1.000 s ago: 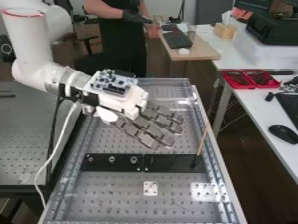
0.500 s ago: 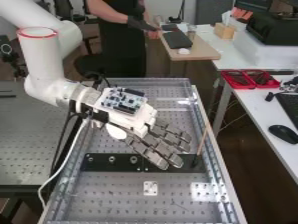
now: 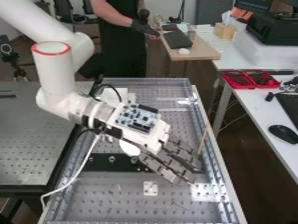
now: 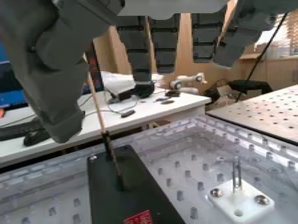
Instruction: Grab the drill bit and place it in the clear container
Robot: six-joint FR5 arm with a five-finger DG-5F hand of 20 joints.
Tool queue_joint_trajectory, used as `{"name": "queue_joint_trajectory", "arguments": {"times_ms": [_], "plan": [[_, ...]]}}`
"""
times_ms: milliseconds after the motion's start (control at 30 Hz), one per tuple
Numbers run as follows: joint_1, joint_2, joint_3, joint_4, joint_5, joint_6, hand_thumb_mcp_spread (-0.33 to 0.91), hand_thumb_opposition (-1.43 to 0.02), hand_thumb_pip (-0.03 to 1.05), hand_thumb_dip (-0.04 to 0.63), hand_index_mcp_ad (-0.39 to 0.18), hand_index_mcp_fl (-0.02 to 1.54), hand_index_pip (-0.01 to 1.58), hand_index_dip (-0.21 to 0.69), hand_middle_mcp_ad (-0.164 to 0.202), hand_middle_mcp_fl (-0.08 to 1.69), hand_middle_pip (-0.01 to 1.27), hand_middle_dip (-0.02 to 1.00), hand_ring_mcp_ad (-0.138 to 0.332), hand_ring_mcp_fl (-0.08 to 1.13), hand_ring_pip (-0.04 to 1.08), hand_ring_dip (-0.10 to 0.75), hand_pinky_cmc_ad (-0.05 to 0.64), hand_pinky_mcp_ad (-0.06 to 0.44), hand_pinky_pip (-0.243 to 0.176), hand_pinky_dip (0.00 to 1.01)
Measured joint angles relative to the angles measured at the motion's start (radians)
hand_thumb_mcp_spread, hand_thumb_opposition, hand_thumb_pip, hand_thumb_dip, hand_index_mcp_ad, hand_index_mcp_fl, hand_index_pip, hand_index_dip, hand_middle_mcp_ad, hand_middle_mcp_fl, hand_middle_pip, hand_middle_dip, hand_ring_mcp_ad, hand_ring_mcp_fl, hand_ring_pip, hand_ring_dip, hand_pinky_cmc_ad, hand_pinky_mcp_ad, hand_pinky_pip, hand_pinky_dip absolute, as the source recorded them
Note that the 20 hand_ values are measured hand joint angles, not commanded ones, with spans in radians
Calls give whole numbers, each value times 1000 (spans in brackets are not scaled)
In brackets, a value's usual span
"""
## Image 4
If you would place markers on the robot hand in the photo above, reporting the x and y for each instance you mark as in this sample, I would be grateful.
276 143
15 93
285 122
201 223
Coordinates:
48 66

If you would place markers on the black plate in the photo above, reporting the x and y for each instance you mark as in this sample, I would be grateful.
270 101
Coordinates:
128 200

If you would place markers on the clear box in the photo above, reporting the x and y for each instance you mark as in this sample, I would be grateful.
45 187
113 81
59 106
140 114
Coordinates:
177 150

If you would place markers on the white desk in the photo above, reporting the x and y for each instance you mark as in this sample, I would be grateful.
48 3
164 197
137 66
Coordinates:
147 111

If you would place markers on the black computer mouse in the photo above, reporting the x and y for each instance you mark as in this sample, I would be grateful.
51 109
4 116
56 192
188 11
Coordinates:
36 137

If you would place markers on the black keyboard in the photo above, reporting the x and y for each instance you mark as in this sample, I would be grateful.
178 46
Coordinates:
15 129

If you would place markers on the small white jointed device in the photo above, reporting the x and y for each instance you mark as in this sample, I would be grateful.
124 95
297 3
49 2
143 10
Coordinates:
188 81

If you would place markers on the small white screwed mount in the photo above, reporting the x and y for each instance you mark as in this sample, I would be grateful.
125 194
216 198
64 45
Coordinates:
241 205

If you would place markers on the thin black pole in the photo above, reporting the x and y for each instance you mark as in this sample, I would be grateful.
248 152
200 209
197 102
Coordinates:
261 56

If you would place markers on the thin stick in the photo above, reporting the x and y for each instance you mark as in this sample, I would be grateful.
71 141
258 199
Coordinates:
99 113

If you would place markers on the silver drill bit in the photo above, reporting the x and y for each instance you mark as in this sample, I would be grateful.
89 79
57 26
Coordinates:
237 173

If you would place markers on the computer screen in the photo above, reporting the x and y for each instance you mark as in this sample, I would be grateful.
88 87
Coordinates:
8 86

